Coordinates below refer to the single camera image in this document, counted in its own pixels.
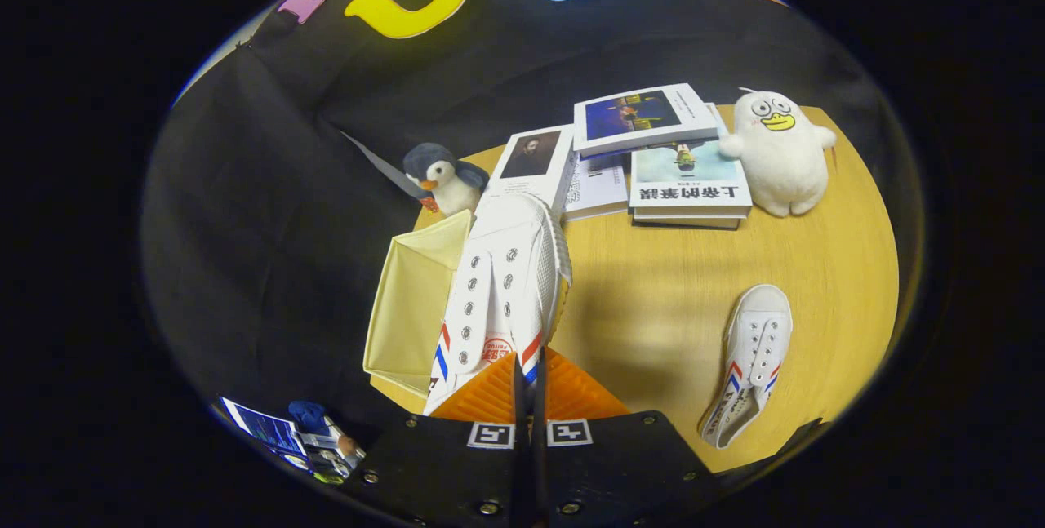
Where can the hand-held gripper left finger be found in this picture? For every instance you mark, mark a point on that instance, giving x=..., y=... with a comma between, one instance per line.
x=441, y=471

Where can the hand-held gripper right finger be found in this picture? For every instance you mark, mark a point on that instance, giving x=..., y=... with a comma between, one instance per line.
x=620, y=471

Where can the beige fabric storage box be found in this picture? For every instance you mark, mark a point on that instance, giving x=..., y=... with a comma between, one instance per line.
x=412, y=308

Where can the white canvas shoe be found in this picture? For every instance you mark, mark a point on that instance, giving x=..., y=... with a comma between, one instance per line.
x=506, y=267
x=755, y=348

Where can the white text cover book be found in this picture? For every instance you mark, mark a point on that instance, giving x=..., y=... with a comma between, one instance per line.
x=596, y=185

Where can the grey penguin plush toy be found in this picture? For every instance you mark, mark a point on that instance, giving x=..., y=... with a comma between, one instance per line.
x=445, y=177

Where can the sky cover book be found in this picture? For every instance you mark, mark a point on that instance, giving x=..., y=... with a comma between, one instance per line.
x=690, y=181

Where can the portrait cover book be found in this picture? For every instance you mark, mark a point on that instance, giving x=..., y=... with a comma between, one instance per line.
x=535, y=161

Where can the blue picture cover book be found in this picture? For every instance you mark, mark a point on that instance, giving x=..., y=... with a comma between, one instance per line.
x=641, y=116

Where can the white duck plush toy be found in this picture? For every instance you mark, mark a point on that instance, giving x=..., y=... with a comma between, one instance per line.
x=780, y=153

